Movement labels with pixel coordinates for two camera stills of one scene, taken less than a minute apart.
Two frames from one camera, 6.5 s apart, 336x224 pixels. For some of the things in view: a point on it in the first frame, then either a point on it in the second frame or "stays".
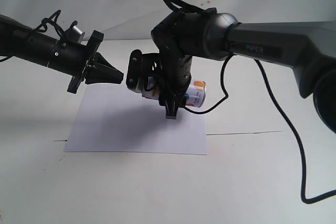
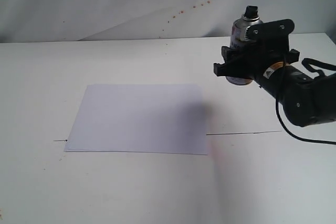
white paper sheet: x=113 y=118 stays
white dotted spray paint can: x=195 y=97 -> x=250 y=18
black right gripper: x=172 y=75 -> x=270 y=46
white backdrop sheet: x=127 y=6 stays
